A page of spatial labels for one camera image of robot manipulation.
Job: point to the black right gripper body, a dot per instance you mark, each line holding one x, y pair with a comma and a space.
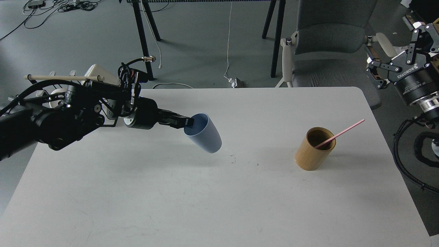
416, 80

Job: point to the white mug on rack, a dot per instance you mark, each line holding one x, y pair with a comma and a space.
56, 100

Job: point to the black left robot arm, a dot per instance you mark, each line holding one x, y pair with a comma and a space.
59, 111

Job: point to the blue plastic cup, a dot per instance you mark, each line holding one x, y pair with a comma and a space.
204, 133

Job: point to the pink chopstick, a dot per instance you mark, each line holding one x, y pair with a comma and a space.
338, 134

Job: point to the bamboo cylinder holder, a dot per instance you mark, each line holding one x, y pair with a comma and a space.
308, 157

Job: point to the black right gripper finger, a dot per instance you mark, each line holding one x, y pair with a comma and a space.
375, 64
424, 38

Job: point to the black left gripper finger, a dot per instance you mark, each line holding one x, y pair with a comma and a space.
164, 114
173, 123

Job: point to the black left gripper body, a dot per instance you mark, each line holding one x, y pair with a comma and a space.
145, 116

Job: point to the white power adapter on floor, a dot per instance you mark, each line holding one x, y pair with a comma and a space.
236, 83

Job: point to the grey office chair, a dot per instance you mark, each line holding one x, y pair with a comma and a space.
326, 29

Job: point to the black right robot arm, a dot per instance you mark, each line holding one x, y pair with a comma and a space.
429, 119

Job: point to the black table frame legs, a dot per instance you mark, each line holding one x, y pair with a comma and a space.
192, 35

